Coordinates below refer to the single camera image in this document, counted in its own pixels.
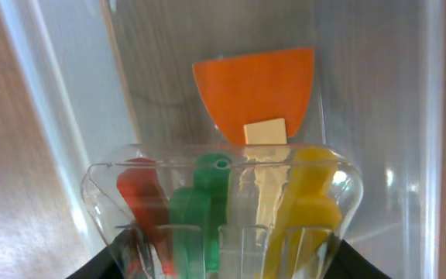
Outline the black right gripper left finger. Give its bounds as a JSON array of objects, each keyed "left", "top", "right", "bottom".
[{"left": 67, "top": 229, "right": 137, "bottom": 279}]

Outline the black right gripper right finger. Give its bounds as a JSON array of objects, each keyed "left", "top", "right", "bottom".
[{"left": 324, "top": 240, "right": 390, "bottom": 279}]

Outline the clear case of screwdrivers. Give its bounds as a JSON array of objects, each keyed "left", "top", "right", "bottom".
[{"left": 81, "top": 144, "right": 363, "bottom": 278}]

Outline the orange scraper with wooden handle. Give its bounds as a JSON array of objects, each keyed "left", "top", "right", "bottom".
[{"left": 193, "top": 47, "right": 314, "bottom": 145}]

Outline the clear plastic container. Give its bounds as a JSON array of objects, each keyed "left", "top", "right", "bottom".
[{"left": 0, "top": 0, "right": 444, "bottom": 278}]

